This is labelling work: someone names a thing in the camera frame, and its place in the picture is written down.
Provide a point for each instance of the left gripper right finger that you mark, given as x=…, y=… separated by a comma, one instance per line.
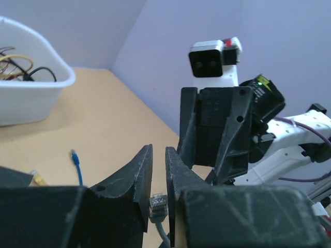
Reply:
x=202, y=215

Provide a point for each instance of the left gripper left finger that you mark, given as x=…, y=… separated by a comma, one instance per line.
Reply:
x=112, y=213

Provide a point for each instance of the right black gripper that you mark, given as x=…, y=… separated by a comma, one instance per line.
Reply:
x=215, y=130

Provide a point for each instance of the black network switch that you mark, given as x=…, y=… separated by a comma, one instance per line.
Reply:
x=14, y=179

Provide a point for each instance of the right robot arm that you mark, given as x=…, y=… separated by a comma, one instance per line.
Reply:
x=280, y=145

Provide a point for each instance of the white plastic tub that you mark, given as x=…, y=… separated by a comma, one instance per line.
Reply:
x=22, y=101

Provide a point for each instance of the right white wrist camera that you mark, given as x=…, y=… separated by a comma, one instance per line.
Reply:
x=214, y=63

